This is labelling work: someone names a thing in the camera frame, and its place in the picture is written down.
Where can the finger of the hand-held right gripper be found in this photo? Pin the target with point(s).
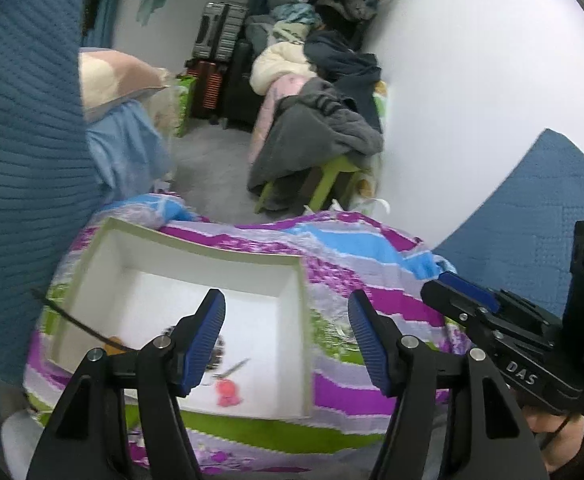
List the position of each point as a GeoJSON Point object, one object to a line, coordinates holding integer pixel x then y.
{"type": "Point", "coordinates": [472, 290]}
{"type": "Point", "coordinates": [452, 300]}

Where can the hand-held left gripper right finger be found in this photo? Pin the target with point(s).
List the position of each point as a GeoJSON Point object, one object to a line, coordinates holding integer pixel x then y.
{"type": "Point", "coordinates": [367, 340]}

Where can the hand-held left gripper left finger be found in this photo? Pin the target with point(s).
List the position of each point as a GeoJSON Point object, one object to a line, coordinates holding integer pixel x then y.
{"type": "Point", "coordinates": [204, 340]}

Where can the pink bow hair clip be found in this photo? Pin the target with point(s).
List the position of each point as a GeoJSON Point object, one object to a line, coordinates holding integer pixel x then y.
{"type": "Point", "coordinates": [228, 392]}

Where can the green and white storage box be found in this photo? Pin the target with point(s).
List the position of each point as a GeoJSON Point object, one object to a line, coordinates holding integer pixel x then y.
{"type": "Point", "coordinates": [182, 280]}

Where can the orange gourd-shaped hair clip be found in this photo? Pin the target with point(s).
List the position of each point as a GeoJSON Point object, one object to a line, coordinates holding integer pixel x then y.
{"type": "Point", "coordinates": [114, 341]}

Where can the person's right hand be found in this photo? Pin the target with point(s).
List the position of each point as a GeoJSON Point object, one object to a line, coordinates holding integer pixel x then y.
{"type": "Point", "coordinates": [567, 445]}

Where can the silver hair pin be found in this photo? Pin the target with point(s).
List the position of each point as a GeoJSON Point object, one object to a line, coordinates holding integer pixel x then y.
{"type": "Point", "coordinates": [232, 368]}

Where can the colourful striped blanket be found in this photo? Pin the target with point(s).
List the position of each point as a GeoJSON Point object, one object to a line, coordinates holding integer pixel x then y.
{"type": "Point", "coordinates": [352, 260]}

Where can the green plastic stool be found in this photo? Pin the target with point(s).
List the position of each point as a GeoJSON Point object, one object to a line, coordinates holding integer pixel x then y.
{"type": "Point", "coordinates": [337, 170]}

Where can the light blue bedsheet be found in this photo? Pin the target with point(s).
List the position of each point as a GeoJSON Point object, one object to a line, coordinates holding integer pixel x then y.
{"type": "Point", "coordinates": [127, 150]}

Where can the beige lace cloth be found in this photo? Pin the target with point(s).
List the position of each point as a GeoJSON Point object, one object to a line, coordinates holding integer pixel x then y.
{"type": "Point", "coordinates": [164, 110]}

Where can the pink blanket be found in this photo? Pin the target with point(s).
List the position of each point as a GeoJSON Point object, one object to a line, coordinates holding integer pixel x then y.
{"type": "Point", "coordinates": [267, 115]}

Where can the green cardboard carton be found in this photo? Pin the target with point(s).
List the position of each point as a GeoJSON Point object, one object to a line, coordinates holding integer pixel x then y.
{"type": "Point", "coordinates": [186, 105]}

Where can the red and black suitcase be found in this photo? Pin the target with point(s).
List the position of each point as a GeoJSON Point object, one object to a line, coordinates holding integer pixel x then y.
{"type": "Point", "coordinates": [207, 90]}

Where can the dark navy jacket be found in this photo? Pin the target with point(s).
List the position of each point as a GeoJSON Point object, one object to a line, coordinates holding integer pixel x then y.
{"type": "Point", "coordinates": [342, 65]}

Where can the pink and beige pillow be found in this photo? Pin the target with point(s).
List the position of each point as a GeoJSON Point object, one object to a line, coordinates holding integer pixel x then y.
{"type": "Point", "coordinates": [112, 82]}

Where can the cream duvet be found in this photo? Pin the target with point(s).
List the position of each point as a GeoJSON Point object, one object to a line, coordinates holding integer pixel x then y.
{"type": "Point", "coordinates": [277, 65]}

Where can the grey suitcase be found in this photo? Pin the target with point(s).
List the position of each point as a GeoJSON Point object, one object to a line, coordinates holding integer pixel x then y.
{"type": "Point", "coordinates": [217, 30]}

